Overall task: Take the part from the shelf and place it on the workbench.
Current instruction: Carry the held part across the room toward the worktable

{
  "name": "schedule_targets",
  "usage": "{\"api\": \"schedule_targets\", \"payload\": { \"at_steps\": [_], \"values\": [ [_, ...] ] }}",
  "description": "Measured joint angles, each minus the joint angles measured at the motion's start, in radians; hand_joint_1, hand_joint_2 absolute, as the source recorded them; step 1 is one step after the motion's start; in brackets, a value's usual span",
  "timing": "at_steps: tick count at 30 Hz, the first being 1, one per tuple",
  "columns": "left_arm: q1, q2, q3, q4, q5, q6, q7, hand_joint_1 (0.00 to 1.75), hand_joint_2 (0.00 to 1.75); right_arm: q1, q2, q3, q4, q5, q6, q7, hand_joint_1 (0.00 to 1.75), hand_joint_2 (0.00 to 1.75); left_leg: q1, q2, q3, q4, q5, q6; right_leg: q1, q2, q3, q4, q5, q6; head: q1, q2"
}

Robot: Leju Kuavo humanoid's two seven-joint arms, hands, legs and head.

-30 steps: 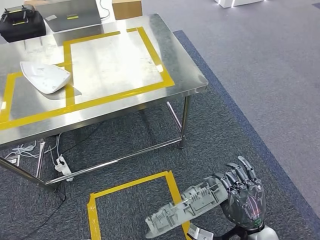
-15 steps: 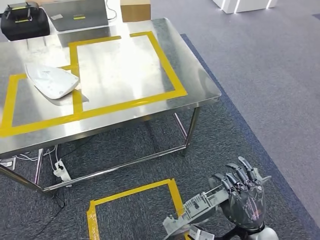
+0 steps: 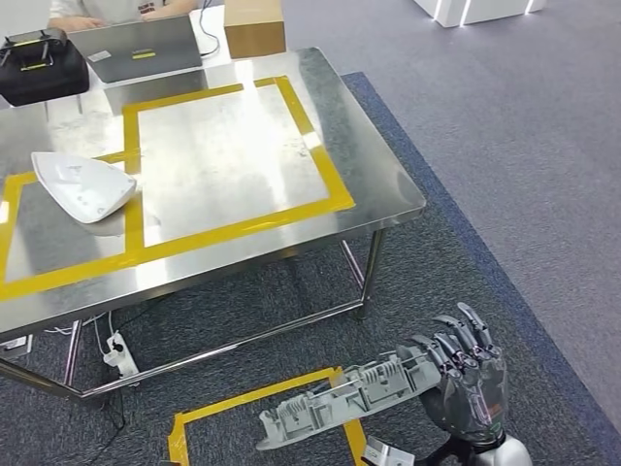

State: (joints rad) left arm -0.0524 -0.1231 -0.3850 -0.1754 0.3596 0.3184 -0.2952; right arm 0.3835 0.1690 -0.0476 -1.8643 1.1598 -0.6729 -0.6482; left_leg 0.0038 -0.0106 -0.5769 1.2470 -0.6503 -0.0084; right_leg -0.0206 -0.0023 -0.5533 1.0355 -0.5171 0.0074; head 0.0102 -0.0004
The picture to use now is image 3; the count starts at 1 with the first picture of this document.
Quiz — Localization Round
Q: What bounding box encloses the white plastic shell part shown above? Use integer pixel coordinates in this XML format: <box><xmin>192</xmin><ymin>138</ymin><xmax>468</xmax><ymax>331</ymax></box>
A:
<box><xmin>30</xmin><ymin>150</ymin><xmax>137</xmax><ymax>225</ymax></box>

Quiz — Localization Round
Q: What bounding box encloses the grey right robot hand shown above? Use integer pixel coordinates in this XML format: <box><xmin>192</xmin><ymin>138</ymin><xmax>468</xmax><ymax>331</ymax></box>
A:
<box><xmin>396</xmin><ymin>302</ymin><xmax>509</xmax><ymax>447</ymax></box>

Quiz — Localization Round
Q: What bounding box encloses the black laptop cable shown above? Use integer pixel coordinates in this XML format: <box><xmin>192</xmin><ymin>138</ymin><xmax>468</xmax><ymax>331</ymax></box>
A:
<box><xmin>198</xmin><ymin>0</ymin><xmax>222</xmax><ymax>59</ymax></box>

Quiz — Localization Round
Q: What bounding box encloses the stainless steel workbench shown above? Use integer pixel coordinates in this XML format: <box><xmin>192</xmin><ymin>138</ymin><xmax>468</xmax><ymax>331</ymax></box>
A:
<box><xmin>0</xmin><ymin>46</ymin><xmax>428</xmax><ymax>403</ymax></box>

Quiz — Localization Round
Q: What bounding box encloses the brown cardboard box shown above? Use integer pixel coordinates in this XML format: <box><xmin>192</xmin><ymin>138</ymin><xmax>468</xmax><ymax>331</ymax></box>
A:
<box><xmin>223</xmin><ymin>0</ymin><xmax>287</xmax><ymax>60</ymax></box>

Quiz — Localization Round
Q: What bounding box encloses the grey laptop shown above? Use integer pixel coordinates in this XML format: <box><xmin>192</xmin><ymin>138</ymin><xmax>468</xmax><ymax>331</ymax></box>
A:
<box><xmin>67</xmin><ymin>14</ymin><xmax>204</xmax><ymax>84</ymax></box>

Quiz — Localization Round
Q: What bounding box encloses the black carry bag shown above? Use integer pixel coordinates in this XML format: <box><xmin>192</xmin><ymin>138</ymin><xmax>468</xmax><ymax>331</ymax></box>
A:
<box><xmin>0</xmin><ymin>38</ymin><xmax>91</xmax><ymax>108</ymax></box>

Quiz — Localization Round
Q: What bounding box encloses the person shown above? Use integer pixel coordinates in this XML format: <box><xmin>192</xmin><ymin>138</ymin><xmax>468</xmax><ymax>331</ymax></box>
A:
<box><xmin>47</xmin><ymin>0</ymin><xmax>200</xmax><ymax>33</ymax></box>

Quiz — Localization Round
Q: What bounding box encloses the black device with yellow strips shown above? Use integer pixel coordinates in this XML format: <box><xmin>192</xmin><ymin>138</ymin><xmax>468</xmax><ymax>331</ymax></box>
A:
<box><xmin>0</xmin><ymin>27</ymin><xmax>69</xmax><ymax>72</ymax></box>

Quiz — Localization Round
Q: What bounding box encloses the grey plastic wheel cover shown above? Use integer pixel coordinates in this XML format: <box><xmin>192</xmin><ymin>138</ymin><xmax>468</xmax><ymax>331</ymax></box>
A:
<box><xmin>256</xmin><ymin>347</ymin><xmax>442</xmax><ymax>451</ymax></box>

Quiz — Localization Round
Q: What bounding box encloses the white plinth with light strips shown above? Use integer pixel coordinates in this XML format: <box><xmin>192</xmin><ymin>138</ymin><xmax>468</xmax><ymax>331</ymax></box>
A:
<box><xmin>412</xmin><ymin>0</ymin><xmax>547</xmax><ymax>29</ymax></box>

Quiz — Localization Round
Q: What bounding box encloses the white power strip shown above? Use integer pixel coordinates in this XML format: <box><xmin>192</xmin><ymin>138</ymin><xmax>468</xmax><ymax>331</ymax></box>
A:
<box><xmin>103</xmin><ymin>331</ymin><xmax>140</xmax><ymax>381</ymax></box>

